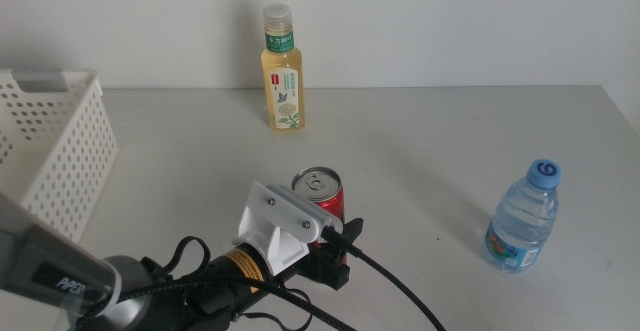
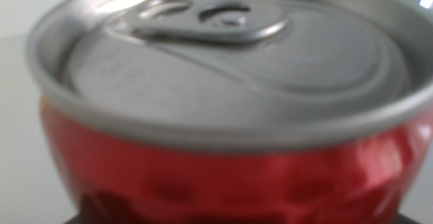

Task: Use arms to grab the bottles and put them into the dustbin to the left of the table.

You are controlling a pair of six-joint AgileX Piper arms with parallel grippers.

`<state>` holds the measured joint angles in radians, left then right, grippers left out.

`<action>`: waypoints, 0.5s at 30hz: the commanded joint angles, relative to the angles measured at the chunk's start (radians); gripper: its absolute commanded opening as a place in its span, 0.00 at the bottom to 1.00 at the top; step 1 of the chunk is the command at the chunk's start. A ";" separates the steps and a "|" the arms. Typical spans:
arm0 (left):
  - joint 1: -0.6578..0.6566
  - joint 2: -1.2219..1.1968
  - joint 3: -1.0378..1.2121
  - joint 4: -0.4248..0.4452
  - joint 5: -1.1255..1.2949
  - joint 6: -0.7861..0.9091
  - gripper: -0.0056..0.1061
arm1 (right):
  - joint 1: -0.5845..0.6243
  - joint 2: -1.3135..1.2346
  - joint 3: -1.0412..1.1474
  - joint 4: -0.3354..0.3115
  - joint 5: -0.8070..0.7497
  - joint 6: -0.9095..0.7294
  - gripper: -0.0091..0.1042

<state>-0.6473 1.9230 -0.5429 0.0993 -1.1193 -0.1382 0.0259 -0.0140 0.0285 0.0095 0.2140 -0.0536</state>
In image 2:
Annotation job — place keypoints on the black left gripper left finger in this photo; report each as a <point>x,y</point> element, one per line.
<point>72,222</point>

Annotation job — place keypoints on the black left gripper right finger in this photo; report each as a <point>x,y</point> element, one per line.
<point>407,221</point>

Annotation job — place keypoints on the red soda can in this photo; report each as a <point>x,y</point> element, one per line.
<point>216,82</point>

